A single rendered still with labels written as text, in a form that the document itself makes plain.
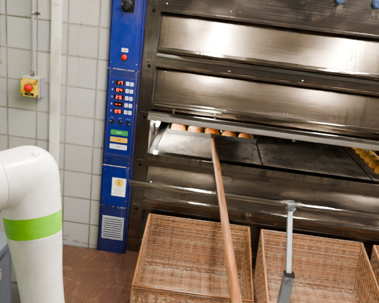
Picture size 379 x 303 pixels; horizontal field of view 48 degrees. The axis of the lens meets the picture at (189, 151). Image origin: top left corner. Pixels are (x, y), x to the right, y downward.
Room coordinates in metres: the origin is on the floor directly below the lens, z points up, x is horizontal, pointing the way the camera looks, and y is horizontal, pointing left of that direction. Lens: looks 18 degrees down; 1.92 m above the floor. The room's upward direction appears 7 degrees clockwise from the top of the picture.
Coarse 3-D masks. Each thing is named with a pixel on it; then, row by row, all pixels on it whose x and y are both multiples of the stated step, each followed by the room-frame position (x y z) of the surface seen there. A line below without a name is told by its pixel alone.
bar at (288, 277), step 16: (192, 192) 1.72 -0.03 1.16; (208, 192) 1.72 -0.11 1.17; (224, 192) 1.73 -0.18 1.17; (288, 208) 1.70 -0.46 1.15; (304, 208) 1.70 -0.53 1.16; (320, 208) 1.70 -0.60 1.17; (336, 208) 1.71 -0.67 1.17; (288, 224) 1.66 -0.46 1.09; (288, 240) 1.60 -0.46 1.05; (288, 256) 1.56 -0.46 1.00; (288, 272) 1.51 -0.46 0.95; (288, 288) 1.48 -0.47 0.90
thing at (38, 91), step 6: (24, 78) 2.05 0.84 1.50; (30, 78) 2.05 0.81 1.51; (36, 78) 2.06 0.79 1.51; (42, 78) 2.09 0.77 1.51; (24, 84) 2.05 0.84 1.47; (30, 84) 2.05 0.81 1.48; (42, 84) 2.09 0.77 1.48; (24, 90) 2.05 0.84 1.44; (36, 90) 2.05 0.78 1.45; (42, 90) 2.09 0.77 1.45; (24, 96) 2.06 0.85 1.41; (30, 96) 2.05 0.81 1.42; (36, 96) 2.05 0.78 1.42; (42, 96) 2.09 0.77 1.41
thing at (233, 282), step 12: (216, 144) 2.33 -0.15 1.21; (216, 156) 2.10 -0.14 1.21; (216, 168) 1.93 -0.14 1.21; (216, 180) 1.80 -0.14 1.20; (228, 228) 1.35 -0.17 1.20; (228, 240) 1.26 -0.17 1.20; (228, 252) 1.19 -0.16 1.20; (228, 264) 1.13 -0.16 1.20; (228, 276) 1.08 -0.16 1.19; (240, 300) 0.96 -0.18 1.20
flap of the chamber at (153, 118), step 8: (152, 120) 1.96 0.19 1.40; (160, 120) 1.95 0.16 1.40; (168, 120) 1.95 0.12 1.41; (176, 120) 1.95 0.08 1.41; (184, 120) 1.95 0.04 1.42; (216, 128) 1.95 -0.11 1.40; (224, 128) 1.95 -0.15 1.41; (232, 128) 1.95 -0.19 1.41; (240, 128) 1.95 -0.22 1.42; (248, 128) 1.95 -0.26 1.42; (280, 136) 1.94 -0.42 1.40; (288, 136) 1.94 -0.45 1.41; (296, 136) 1.94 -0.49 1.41; (304, 136) 1.94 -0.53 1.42; (312, 136) 1.94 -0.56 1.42; (336, 144) 1.93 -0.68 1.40; (344, 144) 1.93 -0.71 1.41; (352, 144) 1.93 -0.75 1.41; (360, 144) 1.93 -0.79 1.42; (368, 144) 1.93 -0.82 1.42
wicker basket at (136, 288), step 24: (168, 216) 2.06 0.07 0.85; (144, 240) 1.88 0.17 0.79; (168, 240) 2.03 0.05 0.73; (192, 240) 2.03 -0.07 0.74; (216, 240) 2.03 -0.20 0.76; (240, 240) 2.03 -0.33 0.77; (144, 264) 1.98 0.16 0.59; (168, 264) 1.99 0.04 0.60; (192, 264) 2.00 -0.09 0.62; (216, 264) 2.00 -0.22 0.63; (240, 264) 2.00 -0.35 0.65; (144, 288) 1.60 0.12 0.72; (168, 288) 1.80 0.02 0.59; (192, 288) 1.83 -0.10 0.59; (216, 288) 1.85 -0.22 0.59; (240, 288) 1.88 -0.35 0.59
